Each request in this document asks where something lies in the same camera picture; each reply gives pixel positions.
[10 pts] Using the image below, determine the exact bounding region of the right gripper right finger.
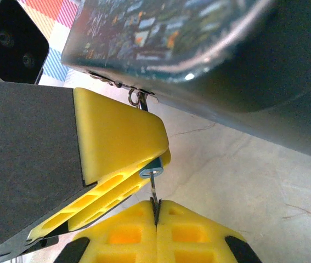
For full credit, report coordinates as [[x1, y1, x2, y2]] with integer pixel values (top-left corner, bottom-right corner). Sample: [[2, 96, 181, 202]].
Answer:
[[157, 199, 263, 263]]

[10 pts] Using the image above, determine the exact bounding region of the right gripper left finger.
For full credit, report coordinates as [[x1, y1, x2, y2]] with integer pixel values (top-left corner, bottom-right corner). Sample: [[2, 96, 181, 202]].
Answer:
[[53, 199, 158, 263]]

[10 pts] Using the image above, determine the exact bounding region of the small metal key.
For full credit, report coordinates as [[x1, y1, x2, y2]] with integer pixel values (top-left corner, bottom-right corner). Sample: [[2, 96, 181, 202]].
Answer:
[[149, 169, 163, 228]]

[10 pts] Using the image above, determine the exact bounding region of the starry night painted tin box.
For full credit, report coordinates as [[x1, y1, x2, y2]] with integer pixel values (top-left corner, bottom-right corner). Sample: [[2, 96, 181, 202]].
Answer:
[[61, 0, 311, 163]]

